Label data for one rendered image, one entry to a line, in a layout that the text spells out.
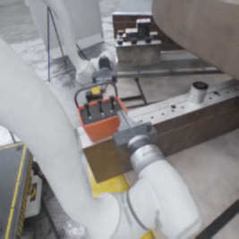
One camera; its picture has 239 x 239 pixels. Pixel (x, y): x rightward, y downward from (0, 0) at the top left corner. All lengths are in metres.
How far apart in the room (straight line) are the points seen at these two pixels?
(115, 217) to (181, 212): 0.14
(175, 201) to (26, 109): 0.32
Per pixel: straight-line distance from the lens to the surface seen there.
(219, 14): 0.91
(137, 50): 1.70
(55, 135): 0.20
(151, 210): 0.39
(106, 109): 0.70
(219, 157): 1.23
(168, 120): 0.82
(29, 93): 0.18
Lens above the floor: 1.25
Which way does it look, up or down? 45 degrees down
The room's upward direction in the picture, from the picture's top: 6 degrees counter-clockwise
